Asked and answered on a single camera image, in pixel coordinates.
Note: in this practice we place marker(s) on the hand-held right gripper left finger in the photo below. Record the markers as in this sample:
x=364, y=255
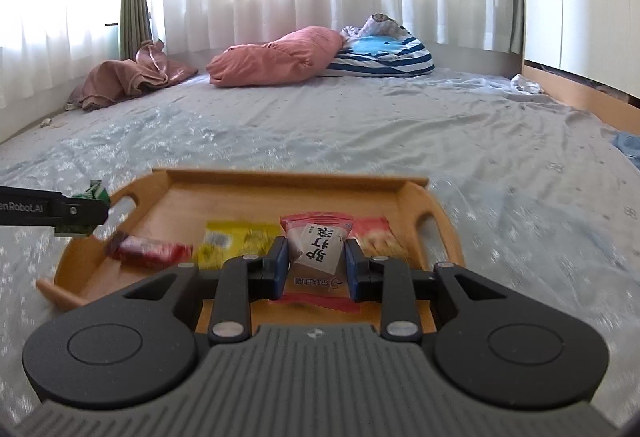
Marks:
x=279, y=267

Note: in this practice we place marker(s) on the wooden bed frame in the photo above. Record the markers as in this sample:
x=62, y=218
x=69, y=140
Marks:
x=575, y=92

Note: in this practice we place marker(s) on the small white object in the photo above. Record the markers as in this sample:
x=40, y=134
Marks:
x=47, y=122

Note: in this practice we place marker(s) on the white crumpled plastic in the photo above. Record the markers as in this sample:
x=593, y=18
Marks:
x=526, y=84

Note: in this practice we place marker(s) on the blue white striped cushion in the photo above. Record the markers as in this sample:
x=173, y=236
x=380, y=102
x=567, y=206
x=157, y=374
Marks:
x=385, y=52

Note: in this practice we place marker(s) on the dusty pink crumpled cloth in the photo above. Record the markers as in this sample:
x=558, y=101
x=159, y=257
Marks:
x=125, y=79

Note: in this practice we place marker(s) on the red gold mixed nut packet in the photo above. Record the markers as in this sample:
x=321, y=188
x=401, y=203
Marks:
x=375, y=237

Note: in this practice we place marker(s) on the long red snack packet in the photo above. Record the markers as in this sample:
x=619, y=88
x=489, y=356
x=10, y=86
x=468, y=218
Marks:
x=315, y=218

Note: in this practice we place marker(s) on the green pea snack packet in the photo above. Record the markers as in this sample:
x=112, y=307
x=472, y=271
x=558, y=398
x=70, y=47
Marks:
x=92, y=191

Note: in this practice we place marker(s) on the light blue clothing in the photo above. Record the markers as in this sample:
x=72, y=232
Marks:
x=627, y=149

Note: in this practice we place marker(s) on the small dark red snack packet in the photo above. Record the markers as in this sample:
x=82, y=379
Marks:
x=150, y=251

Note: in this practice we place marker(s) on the white packet with black characters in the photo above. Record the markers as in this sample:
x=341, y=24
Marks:
x=317, y=252

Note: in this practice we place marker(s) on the pink pillow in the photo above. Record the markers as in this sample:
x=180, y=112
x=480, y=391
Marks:
x=275, y=59

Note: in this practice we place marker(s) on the wooden tray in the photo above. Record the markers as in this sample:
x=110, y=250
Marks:
x=200, y=207

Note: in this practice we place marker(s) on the light blue snowflake bedspread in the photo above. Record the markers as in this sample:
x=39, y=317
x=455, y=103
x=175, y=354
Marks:
x=350, y=132

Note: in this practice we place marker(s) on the yellow snack packet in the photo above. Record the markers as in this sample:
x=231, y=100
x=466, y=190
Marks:
x=230, y=242

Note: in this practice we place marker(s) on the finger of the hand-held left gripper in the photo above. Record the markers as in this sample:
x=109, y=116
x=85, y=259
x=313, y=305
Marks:
x=85, y=214

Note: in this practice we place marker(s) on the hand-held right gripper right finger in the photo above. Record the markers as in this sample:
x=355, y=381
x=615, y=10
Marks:
x=352, y=272

